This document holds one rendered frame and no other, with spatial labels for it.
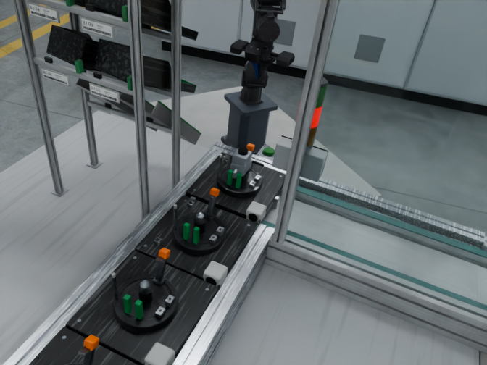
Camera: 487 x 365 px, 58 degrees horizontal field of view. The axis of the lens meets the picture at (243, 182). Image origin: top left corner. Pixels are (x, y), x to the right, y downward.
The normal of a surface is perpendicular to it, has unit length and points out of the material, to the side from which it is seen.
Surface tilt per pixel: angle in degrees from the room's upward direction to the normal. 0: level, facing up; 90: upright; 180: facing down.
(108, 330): 0
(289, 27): 90
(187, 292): 0
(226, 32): 90
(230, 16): 90
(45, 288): 0
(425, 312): 90
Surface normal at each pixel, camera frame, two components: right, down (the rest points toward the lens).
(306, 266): -0.40, 0.54
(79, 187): 0.10, -0.77
